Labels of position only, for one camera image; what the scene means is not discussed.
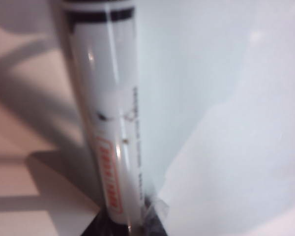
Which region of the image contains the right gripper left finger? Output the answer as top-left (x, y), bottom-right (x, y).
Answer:
top-left (82, 210), bottom-right (133, 236)

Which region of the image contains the black whiteboard marker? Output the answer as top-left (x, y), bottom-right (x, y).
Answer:
top-left (63, 0), bottom-right (160, 233)

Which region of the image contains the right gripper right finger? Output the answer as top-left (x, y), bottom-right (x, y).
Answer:
top-left (141, 194), bottom-right (172, 236)

